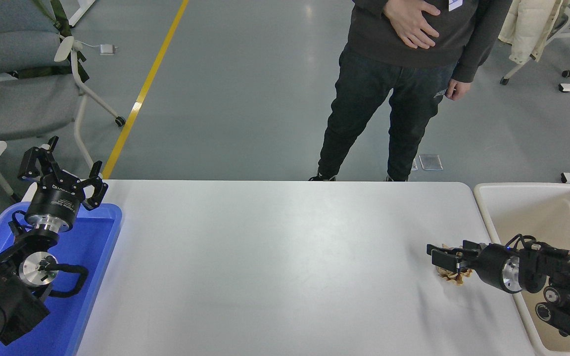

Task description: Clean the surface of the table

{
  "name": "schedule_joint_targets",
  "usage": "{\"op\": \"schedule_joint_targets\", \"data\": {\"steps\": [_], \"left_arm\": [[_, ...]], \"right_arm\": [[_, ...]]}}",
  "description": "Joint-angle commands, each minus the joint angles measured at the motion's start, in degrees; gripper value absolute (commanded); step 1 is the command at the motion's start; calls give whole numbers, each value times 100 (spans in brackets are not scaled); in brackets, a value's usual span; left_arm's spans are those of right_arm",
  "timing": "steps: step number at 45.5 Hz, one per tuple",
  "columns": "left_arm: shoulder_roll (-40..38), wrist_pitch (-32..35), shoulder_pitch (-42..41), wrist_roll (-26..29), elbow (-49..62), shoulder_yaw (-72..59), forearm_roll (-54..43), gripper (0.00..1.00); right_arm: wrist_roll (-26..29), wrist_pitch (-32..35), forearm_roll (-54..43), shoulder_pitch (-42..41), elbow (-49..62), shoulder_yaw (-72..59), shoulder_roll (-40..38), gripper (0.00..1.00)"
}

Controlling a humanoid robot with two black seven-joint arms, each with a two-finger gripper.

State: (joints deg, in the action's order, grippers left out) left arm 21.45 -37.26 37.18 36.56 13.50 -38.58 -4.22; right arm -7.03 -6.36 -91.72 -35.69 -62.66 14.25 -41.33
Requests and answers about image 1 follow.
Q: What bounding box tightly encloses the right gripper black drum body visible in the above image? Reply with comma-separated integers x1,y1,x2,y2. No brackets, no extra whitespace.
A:
473,243,514,292

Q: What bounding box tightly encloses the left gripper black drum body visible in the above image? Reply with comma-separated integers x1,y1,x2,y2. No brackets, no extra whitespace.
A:
24,178,86,227

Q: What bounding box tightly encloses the tan paper ball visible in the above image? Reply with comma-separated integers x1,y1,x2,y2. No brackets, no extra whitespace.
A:
436,243,474,286

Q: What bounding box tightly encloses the person's left hand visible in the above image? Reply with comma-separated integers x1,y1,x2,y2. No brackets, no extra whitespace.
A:
445,79,472,101

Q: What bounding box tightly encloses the person's right hand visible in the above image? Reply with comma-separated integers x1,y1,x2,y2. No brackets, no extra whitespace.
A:
382,0,442,49

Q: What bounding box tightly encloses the blue plastic tray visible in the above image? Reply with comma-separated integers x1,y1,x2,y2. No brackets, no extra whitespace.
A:
0,202,123,356

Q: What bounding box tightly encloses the grey office chair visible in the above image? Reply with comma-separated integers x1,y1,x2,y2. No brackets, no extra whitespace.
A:
0,0,127,171

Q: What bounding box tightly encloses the large pale plastic bin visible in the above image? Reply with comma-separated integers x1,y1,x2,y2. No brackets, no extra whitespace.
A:
473,182,570,356

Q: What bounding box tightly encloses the white power adapter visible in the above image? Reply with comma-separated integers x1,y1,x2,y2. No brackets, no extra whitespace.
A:
80,42,118,55

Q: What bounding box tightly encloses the white desk leg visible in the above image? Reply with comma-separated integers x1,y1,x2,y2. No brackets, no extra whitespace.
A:
69,0,97,27

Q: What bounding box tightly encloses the person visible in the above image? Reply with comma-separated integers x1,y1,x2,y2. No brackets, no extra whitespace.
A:
309,0,513,182

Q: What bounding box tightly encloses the cream padded coat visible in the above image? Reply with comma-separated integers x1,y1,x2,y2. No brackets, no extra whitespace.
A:
498,0,570,65

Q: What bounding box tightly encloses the olive green strap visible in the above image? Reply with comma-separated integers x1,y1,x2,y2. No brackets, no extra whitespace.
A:
15,0,90,84

